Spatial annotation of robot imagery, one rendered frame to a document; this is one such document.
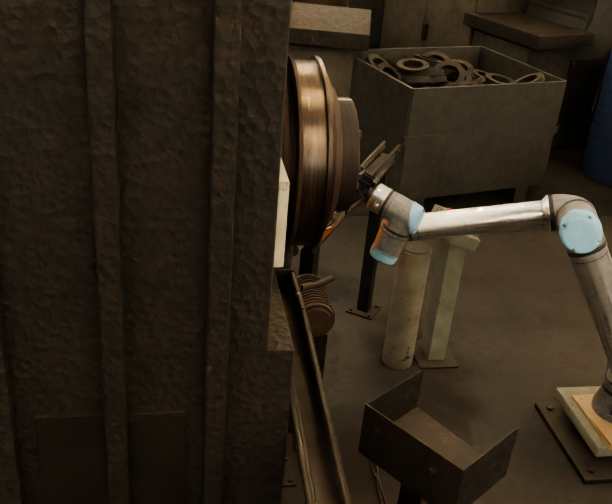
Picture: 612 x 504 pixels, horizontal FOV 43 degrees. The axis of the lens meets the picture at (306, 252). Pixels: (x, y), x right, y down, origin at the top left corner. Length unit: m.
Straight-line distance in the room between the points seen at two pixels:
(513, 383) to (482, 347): 0.25
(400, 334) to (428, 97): 1.53
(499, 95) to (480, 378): 1.78
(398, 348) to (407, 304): 0.20
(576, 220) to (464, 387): 0.97
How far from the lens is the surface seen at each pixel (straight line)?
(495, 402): 3.02
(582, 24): 5.65
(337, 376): 2.99
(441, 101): 4.13
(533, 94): 4.49
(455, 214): 2.51
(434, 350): 3.12
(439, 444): 1.84
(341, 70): 4.57
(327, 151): 1.69
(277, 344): 1.60
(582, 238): 2.36
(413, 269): 2.83
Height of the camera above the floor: 1.78
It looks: 28 degrees down
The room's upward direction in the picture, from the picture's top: 5 degrees clockwise
